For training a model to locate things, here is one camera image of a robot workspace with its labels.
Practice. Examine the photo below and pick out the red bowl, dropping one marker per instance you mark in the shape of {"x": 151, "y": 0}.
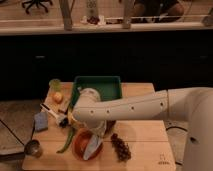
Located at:
{"x": 79, "y": 143}

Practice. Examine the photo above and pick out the bunch of dark grapes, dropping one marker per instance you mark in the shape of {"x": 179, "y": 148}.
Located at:
{"x": 121, "y": 148}

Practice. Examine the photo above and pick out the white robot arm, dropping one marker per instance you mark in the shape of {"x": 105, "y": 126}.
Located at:
{"x": 194, "y": 105}

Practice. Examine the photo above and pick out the dark brown bowl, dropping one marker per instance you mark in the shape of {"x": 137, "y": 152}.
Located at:
{"x": 109, "y": 126}

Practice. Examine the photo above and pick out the wooden table board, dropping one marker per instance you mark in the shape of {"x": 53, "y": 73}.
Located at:
{"x": 148, "y": 142}

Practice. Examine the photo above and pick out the green plastic tray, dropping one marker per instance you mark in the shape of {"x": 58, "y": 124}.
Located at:
{"x": 109, "y": 87}

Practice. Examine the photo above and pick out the black office chair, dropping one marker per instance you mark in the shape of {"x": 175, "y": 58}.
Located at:
{"x": 29, "y": 3}

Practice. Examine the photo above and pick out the green cup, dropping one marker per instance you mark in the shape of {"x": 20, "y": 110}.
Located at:
{"x": 55, "y": 85}

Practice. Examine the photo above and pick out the metal measuring cup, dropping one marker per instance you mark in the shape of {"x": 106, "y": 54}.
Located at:
{"x": 32, "y": 148}

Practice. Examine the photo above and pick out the yellow banana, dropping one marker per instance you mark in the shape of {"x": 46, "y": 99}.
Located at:
{"x": 71, "y": 120}

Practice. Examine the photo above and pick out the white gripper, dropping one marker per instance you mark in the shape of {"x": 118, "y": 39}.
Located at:
{"x": 96, "y": 127}

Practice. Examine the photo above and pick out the blue sponge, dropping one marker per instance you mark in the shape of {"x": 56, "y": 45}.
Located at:
{"x": 41, "y": 121}

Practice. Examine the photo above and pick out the yellow orange fruit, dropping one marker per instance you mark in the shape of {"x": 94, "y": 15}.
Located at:
{"x": 57, "y": 97}

